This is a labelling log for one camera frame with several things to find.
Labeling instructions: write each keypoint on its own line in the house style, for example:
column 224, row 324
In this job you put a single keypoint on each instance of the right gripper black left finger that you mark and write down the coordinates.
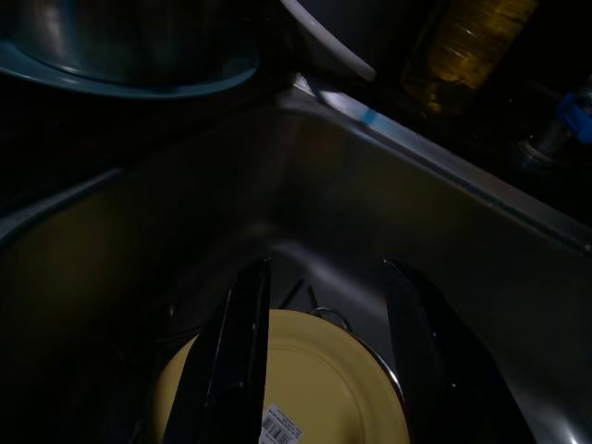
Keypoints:
column 222, row 370

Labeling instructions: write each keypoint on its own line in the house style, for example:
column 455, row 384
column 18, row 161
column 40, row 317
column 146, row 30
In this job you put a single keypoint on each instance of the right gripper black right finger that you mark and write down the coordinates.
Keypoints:
column 425, row 370

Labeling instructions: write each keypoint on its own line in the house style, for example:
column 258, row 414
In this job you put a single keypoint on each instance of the stainless steel pot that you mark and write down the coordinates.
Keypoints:
column 115, row 37

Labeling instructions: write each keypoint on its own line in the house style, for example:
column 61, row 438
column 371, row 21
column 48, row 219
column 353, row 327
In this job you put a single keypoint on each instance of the yellow round plate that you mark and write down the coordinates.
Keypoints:
column 324, row 379

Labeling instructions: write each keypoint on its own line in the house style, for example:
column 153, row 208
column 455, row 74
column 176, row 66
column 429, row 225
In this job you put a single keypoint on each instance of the stainless steel sink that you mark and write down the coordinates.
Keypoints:
column 370, row 194

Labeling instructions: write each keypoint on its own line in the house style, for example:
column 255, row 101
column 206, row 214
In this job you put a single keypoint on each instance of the metal sink faucet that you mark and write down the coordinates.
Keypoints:
column 550, row 134

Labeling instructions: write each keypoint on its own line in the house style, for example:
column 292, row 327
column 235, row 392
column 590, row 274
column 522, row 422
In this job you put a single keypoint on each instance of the light blue round plate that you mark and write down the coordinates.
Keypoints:
column 139, row 91

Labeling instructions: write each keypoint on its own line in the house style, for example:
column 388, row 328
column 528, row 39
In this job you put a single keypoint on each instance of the blue tape wrap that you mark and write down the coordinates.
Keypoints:
column 575, row 113

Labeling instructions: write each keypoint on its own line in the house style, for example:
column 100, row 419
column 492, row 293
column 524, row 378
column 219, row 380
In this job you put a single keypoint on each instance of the yellow cooking oil bottle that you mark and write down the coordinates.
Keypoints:
column 467, row 46

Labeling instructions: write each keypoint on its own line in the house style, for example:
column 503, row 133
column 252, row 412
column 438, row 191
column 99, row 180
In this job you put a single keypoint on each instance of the grey kettle with white base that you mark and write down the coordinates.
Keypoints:
column 351, row 28

